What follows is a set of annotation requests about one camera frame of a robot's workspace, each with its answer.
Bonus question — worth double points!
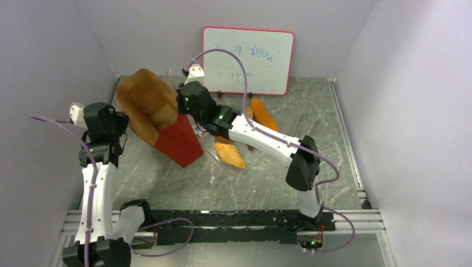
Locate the metal tongs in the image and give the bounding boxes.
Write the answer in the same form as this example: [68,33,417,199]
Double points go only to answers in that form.
[294,112,319,137]

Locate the red brown paper bag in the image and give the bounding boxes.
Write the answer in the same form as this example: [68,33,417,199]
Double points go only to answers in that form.
[116,68,204,167]

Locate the yellow fake bread roll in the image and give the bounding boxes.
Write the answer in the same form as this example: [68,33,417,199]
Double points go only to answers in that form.
[214,136,233,144]

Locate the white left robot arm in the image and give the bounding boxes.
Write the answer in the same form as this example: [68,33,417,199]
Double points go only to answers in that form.
[62,102,154,266]

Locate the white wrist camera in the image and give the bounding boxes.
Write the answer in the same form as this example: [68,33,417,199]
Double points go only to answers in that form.
[69,102,87,128]
[182,64,205,85]

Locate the orange triangular fake bread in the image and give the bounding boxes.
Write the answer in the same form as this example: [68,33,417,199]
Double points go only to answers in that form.
[214,143,246,169]

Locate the orange fake bread loaf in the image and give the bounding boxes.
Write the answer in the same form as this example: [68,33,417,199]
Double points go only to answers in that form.
[250,98,279,132]

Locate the clear plastic packet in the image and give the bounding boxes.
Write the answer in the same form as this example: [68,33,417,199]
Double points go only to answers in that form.
[193,125,208,138]

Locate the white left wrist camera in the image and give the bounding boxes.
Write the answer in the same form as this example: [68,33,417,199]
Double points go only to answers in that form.
[69,102,87,128]

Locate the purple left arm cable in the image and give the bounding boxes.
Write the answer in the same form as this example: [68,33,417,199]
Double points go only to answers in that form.
[31,115,194,267]

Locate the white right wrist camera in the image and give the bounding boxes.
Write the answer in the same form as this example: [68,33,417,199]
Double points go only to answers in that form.
[182,64,205,85]

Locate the clear plastic tray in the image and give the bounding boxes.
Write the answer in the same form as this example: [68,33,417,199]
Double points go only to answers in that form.
[192,98,289,178]

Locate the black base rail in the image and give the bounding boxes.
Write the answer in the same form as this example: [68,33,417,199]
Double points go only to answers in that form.
[152,209,336,245]

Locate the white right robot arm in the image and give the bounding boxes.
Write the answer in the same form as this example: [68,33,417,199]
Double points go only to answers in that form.
[176,81,322,230]

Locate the pink framed whiteboard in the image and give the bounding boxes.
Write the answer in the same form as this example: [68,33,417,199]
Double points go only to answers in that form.
[202,26,294,96]

